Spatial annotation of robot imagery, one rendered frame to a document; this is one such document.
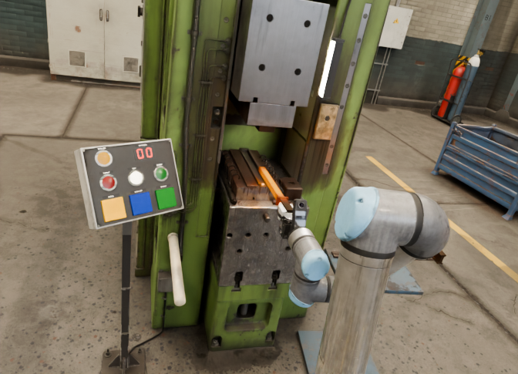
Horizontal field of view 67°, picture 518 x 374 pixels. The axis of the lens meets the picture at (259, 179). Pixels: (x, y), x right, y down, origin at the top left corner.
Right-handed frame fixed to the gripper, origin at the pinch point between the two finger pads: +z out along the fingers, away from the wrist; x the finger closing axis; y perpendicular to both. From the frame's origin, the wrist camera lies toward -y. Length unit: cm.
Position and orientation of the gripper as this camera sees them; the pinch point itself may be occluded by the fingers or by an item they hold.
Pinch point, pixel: (284, 202)
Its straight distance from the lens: 153.0
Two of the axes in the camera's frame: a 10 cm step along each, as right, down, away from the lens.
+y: -1.7, 8.8, 4.4
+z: -2.4, -4.7, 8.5
